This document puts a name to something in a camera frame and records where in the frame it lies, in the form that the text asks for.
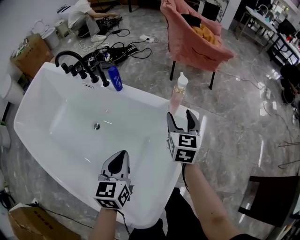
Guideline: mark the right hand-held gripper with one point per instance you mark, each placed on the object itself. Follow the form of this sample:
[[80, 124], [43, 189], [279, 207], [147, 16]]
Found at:
[[185, 147]]

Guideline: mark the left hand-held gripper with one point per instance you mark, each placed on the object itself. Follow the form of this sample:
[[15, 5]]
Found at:
[[110, 193]]

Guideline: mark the clear pink bottle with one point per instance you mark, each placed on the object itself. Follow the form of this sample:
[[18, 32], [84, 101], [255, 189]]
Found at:
[[179, 93]]

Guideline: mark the white bathtub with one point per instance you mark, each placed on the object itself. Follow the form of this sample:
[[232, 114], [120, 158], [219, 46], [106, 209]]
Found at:
[[70, 133]]

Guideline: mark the person's left forearm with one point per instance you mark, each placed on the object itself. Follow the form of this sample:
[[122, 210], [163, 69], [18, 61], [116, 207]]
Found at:
[[103, 225]]

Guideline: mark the person's right forearm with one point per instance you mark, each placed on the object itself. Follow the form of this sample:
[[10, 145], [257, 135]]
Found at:
[[206, 206]]

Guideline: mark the chrome bathtub drain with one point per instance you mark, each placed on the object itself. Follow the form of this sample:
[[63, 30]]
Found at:
[[96, 125]]

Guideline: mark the blue shampoo bottle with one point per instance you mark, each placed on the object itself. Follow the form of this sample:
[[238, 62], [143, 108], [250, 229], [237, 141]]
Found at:
[[115, 78]]

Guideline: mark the pink covered armchair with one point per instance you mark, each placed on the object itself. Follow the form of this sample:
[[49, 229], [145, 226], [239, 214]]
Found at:
[[187, 44]]

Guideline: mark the person's black trousers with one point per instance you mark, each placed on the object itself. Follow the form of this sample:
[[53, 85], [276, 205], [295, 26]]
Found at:
[[178, 220]]

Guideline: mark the black hand shower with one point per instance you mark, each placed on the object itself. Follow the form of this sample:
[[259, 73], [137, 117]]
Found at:
[[103, 75]]

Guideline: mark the white power strip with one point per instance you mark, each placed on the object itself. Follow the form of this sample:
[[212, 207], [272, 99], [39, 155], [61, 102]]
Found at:
[[148, 38]]

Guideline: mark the orange cloth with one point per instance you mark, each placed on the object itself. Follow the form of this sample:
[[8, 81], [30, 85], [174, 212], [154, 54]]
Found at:
[[206, 34]]

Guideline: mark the black cloth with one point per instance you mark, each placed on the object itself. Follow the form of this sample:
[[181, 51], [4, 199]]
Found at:
[[191, 20]]

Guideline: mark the black bag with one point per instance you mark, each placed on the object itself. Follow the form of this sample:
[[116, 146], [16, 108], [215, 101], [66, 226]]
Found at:
[[289, 82]]

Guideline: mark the black faucet spout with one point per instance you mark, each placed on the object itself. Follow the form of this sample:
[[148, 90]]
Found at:
[[70, 54]]

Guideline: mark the dark wooden table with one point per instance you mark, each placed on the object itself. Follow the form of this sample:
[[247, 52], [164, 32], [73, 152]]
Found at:
[[274, 201]]

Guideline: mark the white cylindrical bin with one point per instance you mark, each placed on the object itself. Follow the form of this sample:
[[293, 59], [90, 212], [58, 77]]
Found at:
[[11, 90]]

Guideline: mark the white plastic bucket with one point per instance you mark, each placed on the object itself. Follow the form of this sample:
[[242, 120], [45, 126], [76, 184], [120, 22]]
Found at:
[[51, 37]]

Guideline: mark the white desk with black frame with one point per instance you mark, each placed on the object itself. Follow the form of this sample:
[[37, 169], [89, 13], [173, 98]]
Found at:
[[267, 25]]

